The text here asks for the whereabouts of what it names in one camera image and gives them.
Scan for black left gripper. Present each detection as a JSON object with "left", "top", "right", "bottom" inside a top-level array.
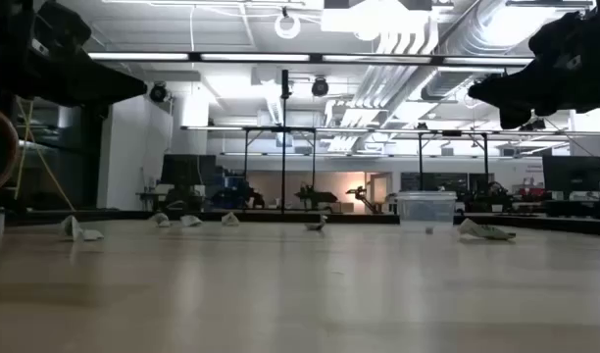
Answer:
[{"left": 0, "top": 0, "right": 148, "bottom": 106}]

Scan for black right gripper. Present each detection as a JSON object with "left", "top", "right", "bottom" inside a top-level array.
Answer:
[{"left": 468, "top": 0, "right": 600, "bottom": 130}]

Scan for clear plastic bin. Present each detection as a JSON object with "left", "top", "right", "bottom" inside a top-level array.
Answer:
[{"left": 396, "top": 190, "right": 458, "bottom": 232}]

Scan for white LED light strip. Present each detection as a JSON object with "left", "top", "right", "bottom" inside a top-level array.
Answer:
[
  {"left": 87, "top": 52, "right": 189, "bottom": 62},
  {"left": 200, "top": 53, "right": 311, "bottom": 63},
  {"left": 441, "top": 56, "right": 534, "bottom": 66},
  {"left": 322, "top": 54, "right": 432, "bottom": 64}
]

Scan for round black ceiling lamp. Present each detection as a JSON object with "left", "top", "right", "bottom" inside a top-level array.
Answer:
[
  {"left": 310, "top": 76, "right": 330, "bottom": 98},
  {"left": 148, "top": 81, "right": 170, "bottom": 104}
]

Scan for black computer monitor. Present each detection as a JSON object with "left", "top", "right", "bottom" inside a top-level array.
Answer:
[
  {"left": 160, "top": 154, "right": 217, "bottom": 186},
  {"left": 542, "top": 155, "right": 600, "bottom": 192}
]

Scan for red equipment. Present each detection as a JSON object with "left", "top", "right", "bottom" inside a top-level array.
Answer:
[{"left": 518, "top": 185, "right": 546, "bottom": 202}]

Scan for dark desk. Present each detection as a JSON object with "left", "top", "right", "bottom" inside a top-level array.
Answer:
[{"left": 135, "top": 190, "right": 206, "bottom": 212}]

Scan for blue storage bins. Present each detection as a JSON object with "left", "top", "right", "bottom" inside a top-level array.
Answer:
[{"left": 210, "top": 169, "right": 250, "bottom": 210}]

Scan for bright ceiling light panel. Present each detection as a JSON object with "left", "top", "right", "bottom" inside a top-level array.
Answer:
[{"left": 321, "top": 7, "right": 431, "bottom": 34}]

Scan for black vertical pole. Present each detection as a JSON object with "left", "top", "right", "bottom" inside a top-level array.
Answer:
[{"left": 279, "top": 68, "right": 292, "bottom": 215}]

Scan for black table border strip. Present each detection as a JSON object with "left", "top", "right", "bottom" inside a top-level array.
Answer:
[{"left": 0, "top": 208, "right": 600, "bottom": 237}]

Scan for thin black cable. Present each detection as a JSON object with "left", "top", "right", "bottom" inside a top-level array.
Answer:
[{"left": 544, "top": 113, "right": 600, "bottom": 172}]

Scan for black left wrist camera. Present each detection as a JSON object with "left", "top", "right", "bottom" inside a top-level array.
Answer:
[{"left": 34, "top": 0, "right": 93, "bottom": 63}]

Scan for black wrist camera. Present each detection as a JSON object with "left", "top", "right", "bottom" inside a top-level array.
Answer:
[
  {"left": 34, "top": 0, "right": 93, "bottom": 63},
  {"left": 528, "top": 12, "right": 584, "bottom": 61}
]

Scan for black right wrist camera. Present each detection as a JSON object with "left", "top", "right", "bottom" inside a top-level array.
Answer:
[{"left": 528, "top": 12, "right": 584, "bottom": 61}]

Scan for large silver ventilation duct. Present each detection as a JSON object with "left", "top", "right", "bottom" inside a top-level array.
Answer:
[{"left": 434, "top": 0, "right": 583, "bottom": 56}]

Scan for black overhead frame bar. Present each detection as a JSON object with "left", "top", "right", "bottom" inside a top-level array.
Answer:
[{"left": 86, "top": 50, "right": 536, "bottom": 68}]

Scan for yellow strap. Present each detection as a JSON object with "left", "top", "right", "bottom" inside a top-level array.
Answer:
[
  {"left": 27, "top": 125, "right": 75, "bottom": 212},
  {"left": 14, "top": 97, "right": 35, "bottom": 201}
]

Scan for black metal rig frame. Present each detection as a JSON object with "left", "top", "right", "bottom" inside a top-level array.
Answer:
[
  {"left": 240, "top": 126, "right": 319, "bottom": 213},
  {"left": 417, "top": 129, "right": 490, "bottom": 195}
]

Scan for orange brown ring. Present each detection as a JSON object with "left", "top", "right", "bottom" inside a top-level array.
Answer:
[{"left": 0, "top": 107, "right": 20, "bottom": 197}]

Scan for white ring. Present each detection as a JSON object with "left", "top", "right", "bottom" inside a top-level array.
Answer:
[{"left": 274, "top": 13, "right": 302, "bottom": 41}]

